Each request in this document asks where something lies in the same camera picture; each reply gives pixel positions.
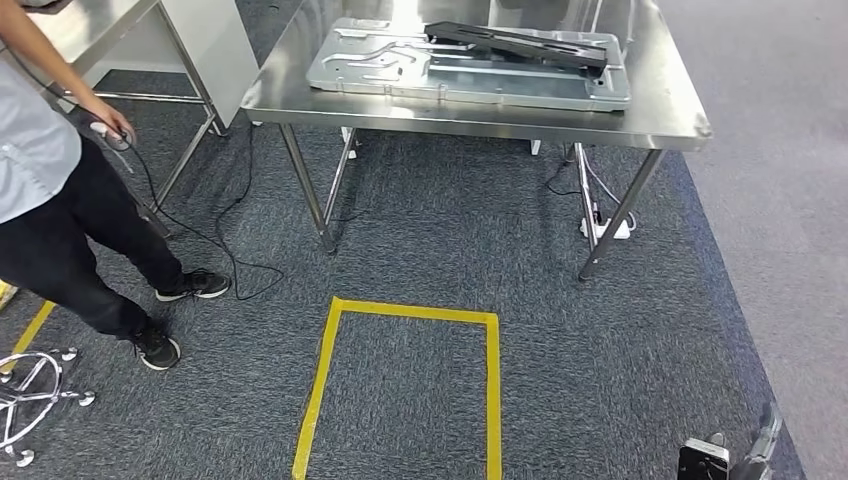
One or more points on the person's hand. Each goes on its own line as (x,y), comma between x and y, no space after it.
(112,119)

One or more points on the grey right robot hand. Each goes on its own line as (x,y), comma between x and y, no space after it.
(758,450)

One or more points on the small grey handheld controller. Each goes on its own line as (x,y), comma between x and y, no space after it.
(116,140)

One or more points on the black plastic panel part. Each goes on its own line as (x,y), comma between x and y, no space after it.
(530,46)

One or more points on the person's forearm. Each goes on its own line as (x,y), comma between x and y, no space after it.
(40,53)

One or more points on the stainless steel workbench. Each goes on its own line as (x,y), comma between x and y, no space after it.
(662,99)

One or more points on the stainless steel side table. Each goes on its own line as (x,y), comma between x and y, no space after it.
(99,33)

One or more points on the white cabinet panel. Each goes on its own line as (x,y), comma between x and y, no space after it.
(218,60)

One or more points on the person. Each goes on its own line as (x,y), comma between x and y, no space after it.
(40,252)

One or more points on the yellow plastic bag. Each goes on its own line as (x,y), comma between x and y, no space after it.
(6,295)

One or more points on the yellow floor tape square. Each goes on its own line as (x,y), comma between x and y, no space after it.
(33,328)
(493,397)

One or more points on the white power strip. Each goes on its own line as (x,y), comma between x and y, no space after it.
(619,230)

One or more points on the black stool with chrome base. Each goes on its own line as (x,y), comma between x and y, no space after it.
(85,399)

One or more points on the silver stamped metal panel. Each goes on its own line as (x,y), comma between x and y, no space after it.
(464,83)

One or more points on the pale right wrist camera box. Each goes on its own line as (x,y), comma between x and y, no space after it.
(702,460)

